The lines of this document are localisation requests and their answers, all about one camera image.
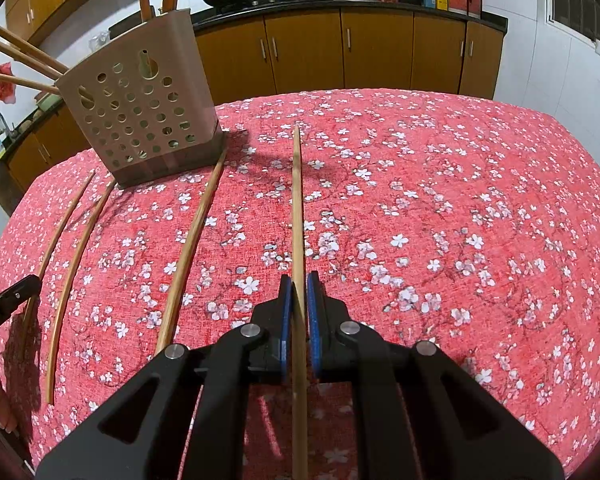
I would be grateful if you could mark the red plastic bag on hook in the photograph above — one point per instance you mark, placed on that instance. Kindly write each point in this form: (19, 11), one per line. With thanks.
(4, 84)

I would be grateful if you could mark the wooden lower kitchen cabinets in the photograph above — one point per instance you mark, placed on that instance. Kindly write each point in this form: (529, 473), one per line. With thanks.
(375, 55)

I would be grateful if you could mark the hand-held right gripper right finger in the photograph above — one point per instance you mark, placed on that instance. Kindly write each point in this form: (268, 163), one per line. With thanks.
(314, 320)

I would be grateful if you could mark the black gas stove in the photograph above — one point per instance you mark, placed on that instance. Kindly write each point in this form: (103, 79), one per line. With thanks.
(290, 0)

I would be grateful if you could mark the clear plastic bag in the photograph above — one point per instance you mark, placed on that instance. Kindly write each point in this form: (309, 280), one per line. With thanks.
(98, 41)

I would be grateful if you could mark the black kitchen countertop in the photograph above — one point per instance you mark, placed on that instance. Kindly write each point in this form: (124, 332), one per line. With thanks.
(360, 5)

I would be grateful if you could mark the green bowl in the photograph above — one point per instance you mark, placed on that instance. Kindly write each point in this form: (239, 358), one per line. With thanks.
(47, 101)

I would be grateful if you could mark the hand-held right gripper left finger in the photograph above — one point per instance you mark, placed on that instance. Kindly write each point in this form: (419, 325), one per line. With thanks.
(286, 320)

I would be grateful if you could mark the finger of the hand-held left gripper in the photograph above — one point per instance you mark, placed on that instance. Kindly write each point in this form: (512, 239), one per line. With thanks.
(22, 292)

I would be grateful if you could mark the beige perforated utensil holder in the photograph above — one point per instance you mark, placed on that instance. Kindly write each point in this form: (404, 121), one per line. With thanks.
(180, 40)

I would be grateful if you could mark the metal faucet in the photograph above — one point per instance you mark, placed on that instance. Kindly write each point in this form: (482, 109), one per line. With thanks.
(2, 125)

